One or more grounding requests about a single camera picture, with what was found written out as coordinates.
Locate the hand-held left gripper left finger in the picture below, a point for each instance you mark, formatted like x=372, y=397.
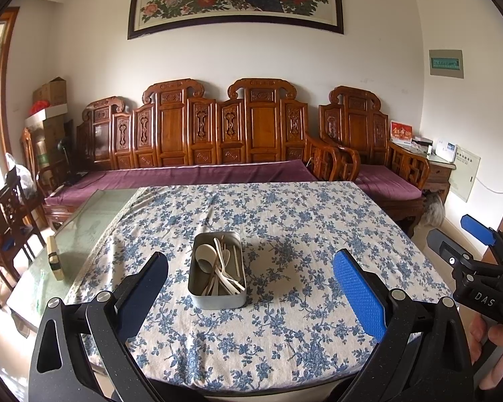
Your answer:
x=146, y=293

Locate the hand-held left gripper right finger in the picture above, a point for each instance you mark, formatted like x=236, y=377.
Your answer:
x=358, y=297

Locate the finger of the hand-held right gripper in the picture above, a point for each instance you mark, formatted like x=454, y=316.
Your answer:
x=444, y=246
x=478, y=225

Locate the rectangular metal tin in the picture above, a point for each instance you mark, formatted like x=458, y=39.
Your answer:
x=218, y=301

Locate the wooden chopstick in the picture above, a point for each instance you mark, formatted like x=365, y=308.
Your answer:
x=218, y=255

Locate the cream chopstick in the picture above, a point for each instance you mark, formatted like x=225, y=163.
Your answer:
x=236, y=259

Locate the translucent plastic bag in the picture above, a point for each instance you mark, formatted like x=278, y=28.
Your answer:
x=432, y=211

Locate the wooden side table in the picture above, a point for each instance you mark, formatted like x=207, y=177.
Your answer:
x=438, y=176

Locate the white desktop device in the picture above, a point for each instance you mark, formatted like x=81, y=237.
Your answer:
x=446, y=150

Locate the purple armchair cushion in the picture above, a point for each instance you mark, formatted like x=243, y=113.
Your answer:
x=385, y=182

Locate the blue floral tablecloth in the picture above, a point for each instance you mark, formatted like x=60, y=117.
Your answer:
x=276, y=335

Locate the cream block with black band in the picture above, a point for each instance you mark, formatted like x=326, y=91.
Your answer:
x=55, y=255

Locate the red display card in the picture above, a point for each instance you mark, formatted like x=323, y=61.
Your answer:
x=401, y=132

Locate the purple sofa cushion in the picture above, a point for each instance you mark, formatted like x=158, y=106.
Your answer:
x=193, y=173

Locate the carved wooden armchair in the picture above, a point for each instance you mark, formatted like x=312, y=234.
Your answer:
x=356, y=125

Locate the carved wooden dining chair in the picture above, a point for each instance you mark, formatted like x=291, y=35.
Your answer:
x=12, y=213

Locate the carved wooden sofa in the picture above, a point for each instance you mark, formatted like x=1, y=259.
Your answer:
x=172, y=134

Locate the black desk lamp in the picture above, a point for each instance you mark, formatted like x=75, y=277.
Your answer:
x=60, y=146

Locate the clear plastic bag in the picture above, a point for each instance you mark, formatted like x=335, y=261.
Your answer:
x=23, y=176

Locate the tall brown carton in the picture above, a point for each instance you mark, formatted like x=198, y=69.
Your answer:
x=52, y=138

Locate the slim wooden chair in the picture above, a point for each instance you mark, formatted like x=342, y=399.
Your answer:
x=27, y=150

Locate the white flat box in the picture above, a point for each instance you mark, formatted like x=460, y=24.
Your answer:
x=46, y=116

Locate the red decoration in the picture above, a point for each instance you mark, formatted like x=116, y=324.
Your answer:
x=40, y=106

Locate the brown cardboard box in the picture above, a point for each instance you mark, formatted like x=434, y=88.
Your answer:
x=52, y=92

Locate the white wall panel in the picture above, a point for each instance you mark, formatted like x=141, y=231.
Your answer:
x=465, y=173

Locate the grey wall box with green window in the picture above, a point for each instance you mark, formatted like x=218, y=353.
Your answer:
x=446, y=63

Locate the wooden door frame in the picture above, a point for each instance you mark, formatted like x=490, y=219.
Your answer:
x=6, y=92

